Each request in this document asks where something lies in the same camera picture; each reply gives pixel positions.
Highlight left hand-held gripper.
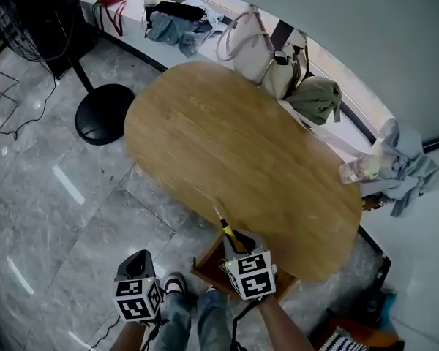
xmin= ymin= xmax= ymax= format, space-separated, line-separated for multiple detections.
xmin=112 ymin=250 xmax=165 ymax=324

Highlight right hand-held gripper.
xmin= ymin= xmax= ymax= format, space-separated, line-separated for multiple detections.
xmin=222 ymin=229 xmax=278 ymax=302

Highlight yellow-handled screwdriver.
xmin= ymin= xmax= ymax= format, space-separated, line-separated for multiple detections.
xmin=212 ymin=197 xmax=249 ymax=255

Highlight wooden drawer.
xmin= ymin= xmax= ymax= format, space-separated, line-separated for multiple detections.
xmin=190 ymin=230 xmax=301 ymax=303

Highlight person's left forearm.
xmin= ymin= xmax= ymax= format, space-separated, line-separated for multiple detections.
xmin=109 ymin=318 xmax=158 ymax=351

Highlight person's right forearm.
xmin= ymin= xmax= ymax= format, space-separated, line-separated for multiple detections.
xmin=258 ymin=294 xmax=315 ymax=351

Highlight wooden coffee table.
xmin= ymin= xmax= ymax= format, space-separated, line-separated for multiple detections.
xmin=124 ymin=61 xmax=363 ymax=283

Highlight person's left shoe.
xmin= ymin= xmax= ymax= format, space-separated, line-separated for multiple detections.
xmin=163 ymin=274 xmax=187 ymax=295

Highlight person's left leg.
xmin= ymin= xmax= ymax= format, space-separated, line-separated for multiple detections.
xmin=151 ymin=292 xmax=193 ymax=351

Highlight person's leg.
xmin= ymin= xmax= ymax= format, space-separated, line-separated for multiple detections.
xmin=151 ymin=292 xmax=193 ymax=351
xmin=195 ymin=289 xmax=233 ymax=351

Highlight person's right leg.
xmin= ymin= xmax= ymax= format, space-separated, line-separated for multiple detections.
xmin=195 ymin=289 xmax=233 ymax=351

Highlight black white striped blanket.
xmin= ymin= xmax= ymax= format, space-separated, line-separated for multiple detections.
xmin=320 ymin=325 xmax=367 ymax=351

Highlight clear plastic water bottle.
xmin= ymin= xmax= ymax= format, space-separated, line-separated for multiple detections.
xmin=338 ymin=155 xmax=383 ymax=185

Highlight brown beaded bag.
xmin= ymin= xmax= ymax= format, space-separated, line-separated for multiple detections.
xmin=361 ymin=195 xmax=392 ymax=212

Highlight black bag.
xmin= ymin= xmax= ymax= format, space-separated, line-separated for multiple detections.
xmin=361 ymin=289 xmax=385 ymax=320

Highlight black standing fan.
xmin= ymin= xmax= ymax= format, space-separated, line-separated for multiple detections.
xmin=0 ymin=0 xmax=136 ymax=146

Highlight teal object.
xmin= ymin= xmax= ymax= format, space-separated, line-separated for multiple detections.
xmin=378 ymin=292 xmax=396 ymax=328

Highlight olive green fabric bag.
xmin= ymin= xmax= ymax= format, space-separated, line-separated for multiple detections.
xmin=285 ymin=75 xmax=343 ymax=126

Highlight light blue cloth pile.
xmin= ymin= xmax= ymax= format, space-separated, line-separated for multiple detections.
xmin=360 ymin=118 xmax=439 ymax=218

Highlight white tote bag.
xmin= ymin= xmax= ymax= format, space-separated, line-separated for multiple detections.
xmin=215 ymin=4 xmax=282 ymax=83

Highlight black upright panel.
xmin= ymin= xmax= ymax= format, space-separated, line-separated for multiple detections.
xmin=40 ymin=0 xmax=100 ymax=80

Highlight blue denim clothes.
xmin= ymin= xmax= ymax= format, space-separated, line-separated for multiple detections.
xmin=145 ymin=0 xmax=226 ymax=58

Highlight black folded cloth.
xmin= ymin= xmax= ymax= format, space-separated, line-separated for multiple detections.
xmin=151 ymin=1 xmax=206 ymax=23

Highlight white window ledge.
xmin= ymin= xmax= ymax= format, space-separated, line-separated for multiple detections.
xmin=80 ymin=0 xmax=399 ymax=197

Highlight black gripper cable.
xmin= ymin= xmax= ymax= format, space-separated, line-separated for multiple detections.
xmin=91 ymin=314 xmax=169 ymax=351
xmin=230 ymin=298 xmax=264 ymax=351

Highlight light grey fabric strap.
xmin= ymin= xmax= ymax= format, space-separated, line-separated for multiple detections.
xmin=277 ymin=99 xmax=374 ymax=160

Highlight black floor cable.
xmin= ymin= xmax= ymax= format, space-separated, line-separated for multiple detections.
xmin=0 ymin=75 xmax=59 ymax=141

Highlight black window post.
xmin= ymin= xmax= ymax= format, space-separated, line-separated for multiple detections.
xmin=270 ymin=19 xmax=296 ymax=53

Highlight black wire rack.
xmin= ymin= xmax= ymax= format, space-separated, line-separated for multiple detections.
xmin=0 ymin=66 xmax=20 ymax=138

